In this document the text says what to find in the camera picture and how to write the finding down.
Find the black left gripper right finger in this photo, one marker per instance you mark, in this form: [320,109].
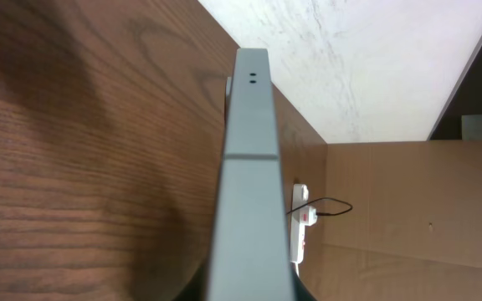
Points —
[301,292]

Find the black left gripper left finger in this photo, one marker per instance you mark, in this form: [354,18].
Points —
[195,290]

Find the Galaxy S25 smartphone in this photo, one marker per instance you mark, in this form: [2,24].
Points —
[249,257]

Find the white USB charger plug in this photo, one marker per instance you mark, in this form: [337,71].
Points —
[307,216]

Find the white power strip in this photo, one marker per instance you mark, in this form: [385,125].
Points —
[300,197]

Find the brown cardboard box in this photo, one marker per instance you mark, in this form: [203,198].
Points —
[402,221]

